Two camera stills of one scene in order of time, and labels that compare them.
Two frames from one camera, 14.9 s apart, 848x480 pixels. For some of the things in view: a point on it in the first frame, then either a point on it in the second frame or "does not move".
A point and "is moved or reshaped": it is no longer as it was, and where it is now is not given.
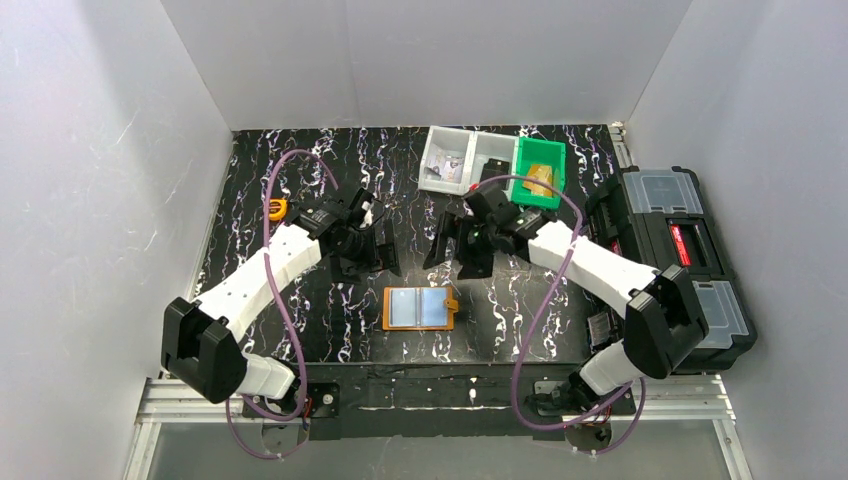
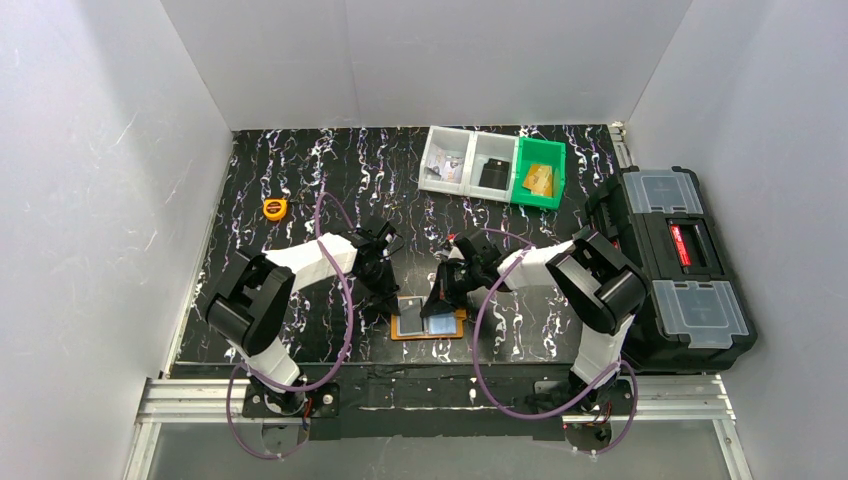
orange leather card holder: x=418 y=308 is moved or reshaped
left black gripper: x=370 y=249 to x=382 y=281
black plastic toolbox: x=661 y=219 does not move
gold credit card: x=540 y=173 does not move
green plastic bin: x=534 y=151 does not move
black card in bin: x=493 y=168 does not move
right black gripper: x=460 y=242 to x=443 y=291
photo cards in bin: x=442 y=167 does not move
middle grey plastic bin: x=494 y=146 does not move
